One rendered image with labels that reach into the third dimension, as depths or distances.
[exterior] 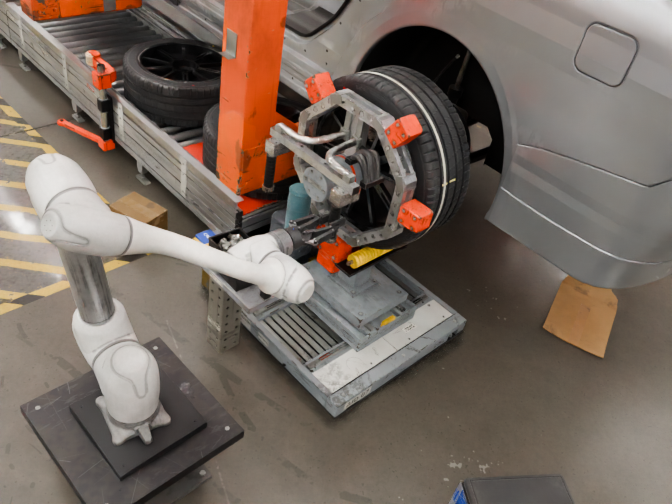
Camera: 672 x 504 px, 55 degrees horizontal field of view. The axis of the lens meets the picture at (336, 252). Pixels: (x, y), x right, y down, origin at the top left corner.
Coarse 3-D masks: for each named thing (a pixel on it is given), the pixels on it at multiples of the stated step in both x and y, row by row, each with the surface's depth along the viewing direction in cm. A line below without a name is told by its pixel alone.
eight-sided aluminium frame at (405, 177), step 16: (336, 96) 221; (352, 96) 221; (304, 112) 236; (320, 112) 230; (352, 112) 218; (368, 112) 213; (384, 112) 214; (304, 128) 240; (384, 128) 210; (304, 144) 244; (384, 144) 212; (304, 160) 250; (400, 160) 212; (400, 176) 212; (400, 192) 215; (320, 208) 252; (352, 224) 248; (400, 224) 226; (352, 240) 242; (368, 240) 235
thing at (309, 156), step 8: (272, 128) 222; (272, 136) 224; (280, 136) 220; (288, 136) 220; (288, 144) 219; (296, 144) 217; (296, 152) 217; (304, 152) 214; (312, 152) 214; (312, 160) 212; (320, 160) 211; (320, 168) 211; (328, 168) 208; (328, 176) 209; (336, 176) 206; (344, 184) 205; (352, 184) 204; (352, 192) 203
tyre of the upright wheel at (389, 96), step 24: (384, 72) 226; (408, 72) 229; (384, 96) 216; (408, 96) 216; (432, 96) 221; (432, 120) 216; (456, 120) 223; (408, 144) 216; (432, 144) 213; (456, 144) 221; (432, 168) 214; (456, 168) 223; (432, 192) 217; (456, 192) 228; (432, 216) 225; (384, 240) 241; (408, 240) 233
